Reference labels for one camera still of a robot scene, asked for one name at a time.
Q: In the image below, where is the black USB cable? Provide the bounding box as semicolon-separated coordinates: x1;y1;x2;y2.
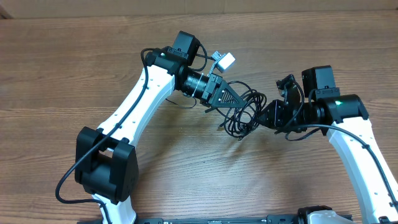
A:
219;80;267;139
222;93;265;141

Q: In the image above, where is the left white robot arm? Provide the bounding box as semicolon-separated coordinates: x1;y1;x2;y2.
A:
75;31;245;223

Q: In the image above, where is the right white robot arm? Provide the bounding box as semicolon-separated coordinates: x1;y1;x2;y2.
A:
256;65;397;223

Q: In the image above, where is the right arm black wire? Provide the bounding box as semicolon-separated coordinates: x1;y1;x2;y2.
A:
275;123;398;209

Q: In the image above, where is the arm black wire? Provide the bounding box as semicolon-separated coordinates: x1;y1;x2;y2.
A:
275;123;398;209
55;47;162;224

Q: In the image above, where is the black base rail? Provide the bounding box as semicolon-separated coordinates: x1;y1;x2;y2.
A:
77;205;354;224

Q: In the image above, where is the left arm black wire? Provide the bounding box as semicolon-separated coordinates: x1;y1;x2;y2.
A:
55;47;162;224

